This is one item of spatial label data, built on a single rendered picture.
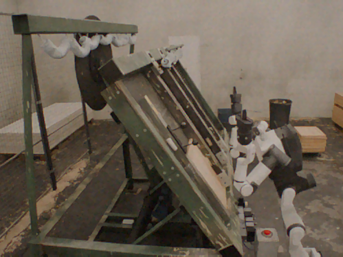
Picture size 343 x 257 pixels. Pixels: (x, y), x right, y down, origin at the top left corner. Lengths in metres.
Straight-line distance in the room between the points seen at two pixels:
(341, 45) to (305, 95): 1.44
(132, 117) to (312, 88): 6.51
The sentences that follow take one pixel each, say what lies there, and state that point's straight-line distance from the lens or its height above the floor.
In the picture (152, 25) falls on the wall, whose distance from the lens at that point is 7.26.
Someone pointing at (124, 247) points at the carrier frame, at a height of 0.79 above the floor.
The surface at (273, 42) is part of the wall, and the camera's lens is 7.29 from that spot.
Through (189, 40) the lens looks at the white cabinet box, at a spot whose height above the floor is 1.95.
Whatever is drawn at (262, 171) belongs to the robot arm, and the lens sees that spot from 1.82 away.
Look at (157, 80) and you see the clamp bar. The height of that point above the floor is 1.74.
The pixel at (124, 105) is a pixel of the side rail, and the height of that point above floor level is 1.71.
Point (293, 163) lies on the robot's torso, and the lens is 2.06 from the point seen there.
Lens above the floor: 2.03
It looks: 18 degrees down
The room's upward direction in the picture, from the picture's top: 3 degrees counter-clockwise
